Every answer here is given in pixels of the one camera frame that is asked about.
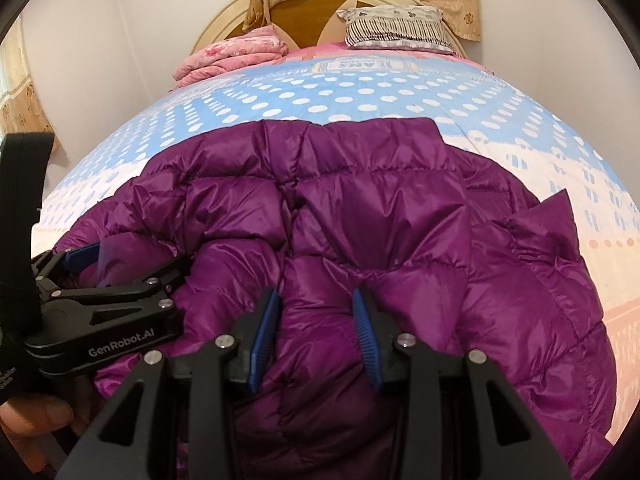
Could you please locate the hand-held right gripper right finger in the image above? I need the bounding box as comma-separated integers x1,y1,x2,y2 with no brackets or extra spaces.
351,287,573,480

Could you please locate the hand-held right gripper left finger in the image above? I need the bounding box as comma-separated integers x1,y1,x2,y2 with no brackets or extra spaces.
60,290,281,480

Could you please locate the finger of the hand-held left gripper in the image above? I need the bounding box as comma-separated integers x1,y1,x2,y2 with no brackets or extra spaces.
39,255,194,312
30,241,103,288

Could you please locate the purple hooded puffer jacket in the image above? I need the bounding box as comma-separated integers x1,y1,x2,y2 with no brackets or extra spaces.
52,116,616,480

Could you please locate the person's left hand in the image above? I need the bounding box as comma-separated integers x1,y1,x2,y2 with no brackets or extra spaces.
0,392,76,461

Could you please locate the narrow beige floral curtain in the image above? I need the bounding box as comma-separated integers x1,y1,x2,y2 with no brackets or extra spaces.
0,15,61,153

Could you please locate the folded pink blanket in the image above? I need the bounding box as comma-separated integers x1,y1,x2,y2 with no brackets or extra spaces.
172,25,291,88

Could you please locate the polka dot bed sheet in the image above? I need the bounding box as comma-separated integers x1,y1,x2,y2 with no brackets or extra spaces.
30,42,640,446

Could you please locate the cream wooden headboard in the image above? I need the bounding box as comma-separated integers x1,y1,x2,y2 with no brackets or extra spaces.
190,0,468,58

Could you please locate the striped grey pillow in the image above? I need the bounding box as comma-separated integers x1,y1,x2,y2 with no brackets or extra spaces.
337,5,456,53

